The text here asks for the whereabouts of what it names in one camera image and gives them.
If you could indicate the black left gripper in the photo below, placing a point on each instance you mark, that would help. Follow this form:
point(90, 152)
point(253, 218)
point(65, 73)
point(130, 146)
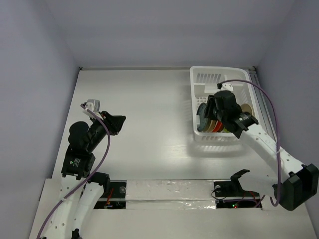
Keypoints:
point(114, 123)

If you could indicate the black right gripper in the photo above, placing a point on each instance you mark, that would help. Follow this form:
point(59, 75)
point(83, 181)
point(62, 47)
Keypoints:
point(211, 107)

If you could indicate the orange plate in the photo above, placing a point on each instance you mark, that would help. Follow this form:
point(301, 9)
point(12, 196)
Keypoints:
point(219, 127)

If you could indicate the lime green plate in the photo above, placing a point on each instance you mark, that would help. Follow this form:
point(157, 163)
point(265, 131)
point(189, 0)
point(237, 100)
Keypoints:
point(226, 130)

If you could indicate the blue patterned plate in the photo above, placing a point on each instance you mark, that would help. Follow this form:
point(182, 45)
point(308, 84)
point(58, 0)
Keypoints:
point(201, 114)

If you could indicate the cream floral plate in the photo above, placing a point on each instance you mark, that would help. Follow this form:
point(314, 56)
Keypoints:
point(204, 126)

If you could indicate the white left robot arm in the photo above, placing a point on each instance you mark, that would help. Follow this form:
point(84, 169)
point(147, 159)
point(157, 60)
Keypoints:
point(81, 185)

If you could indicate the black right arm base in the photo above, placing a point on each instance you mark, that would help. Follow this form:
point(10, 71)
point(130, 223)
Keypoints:
point(228, 188)

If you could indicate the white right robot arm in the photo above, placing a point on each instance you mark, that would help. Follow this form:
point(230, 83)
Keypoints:
point(295, 182)

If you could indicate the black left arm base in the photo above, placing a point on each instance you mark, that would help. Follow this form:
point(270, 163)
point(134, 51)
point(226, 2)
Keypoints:
point(115, 198)

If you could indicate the white plastic dish rack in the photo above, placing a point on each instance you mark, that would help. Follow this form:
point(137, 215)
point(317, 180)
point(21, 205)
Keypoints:
point(203, 82)

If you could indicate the cream plate with writing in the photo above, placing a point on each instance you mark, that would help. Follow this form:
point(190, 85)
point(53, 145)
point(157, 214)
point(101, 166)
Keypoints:
point(247, 110)

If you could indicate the silver foil strip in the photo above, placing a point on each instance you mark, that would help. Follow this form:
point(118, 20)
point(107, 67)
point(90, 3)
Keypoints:
point(169, 195)

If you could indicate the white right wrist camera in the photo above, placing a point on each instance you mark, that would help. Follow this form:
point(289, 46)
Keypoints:
point(225, 87)

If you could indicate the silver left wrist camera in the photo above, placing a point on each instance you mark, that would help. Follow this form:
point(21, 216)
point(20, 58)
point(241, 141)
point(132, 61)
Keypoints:
point(92, 105)

